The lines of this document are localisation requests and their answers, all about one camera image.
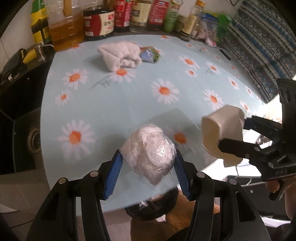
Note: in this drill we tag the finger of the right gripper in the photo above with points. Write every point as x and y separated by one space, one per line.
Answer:
267 128
256 155

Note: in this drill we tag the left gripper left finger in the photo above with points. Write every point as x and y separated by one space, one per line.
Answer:
108 175

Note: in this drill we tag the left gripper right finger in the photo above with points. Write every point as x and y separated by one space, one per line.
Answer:
185 172

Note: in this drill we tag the white plastic bag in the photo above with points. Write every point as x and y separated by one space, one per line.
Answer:
149 153

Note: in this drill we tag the white paper sheet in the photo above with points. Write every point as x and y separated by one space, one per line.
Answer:
226 122

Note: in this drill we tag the black trash bin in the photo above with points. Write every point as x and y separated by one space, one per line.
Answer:
153 209

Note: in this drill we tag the person's right hand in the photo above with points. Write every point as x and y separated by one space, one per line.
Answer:
290 194

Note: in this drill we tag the dark storage box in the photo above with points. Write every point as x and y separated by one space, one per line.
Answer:
258 194

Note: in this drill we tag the daisy print blue tablecloth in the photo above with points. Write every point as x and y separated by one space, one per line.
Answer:
88 112

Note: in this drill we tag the patterned blue curtain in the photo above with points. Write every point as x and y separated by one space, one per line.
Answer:
260 39

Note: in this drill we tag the crumpled white towel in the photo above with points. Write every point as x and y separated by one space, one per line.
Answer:
118 55

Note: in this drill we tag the blue white plastic package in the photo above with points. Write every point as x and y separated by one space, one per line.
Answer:
207 30

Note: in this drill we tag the green blue snack packet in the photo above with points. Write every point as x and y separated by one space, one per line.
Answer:
149 54

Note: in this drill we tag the clear yellow label bottle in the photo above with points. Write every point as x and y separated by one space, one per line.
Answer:
196 11

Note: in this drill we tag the small brown jar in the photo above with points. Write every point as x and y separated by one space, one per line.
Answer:
179 23

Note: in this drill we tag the dark soy sauce jug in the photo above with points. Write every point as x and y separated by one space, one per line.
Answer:
98 23

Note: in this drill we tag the green label oil bottle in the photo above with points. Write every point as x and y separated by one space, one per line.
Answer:
171 15

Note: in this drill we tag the dark bottle red label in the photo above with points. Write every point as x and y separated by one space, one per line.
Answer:
157 15

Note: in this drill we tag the large cooking oil jug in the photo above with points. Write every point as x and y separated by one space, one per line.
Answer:
65 19

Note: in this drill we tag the green yellow bottle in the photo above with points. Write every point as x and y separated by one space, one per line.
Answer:
39 23

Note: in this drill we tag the red label sauce bottle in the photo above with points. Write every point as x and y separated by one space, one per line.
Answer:
122 10

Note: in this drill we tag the clear bottle beige label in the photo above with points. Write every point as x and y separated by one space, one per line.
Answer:
140 14

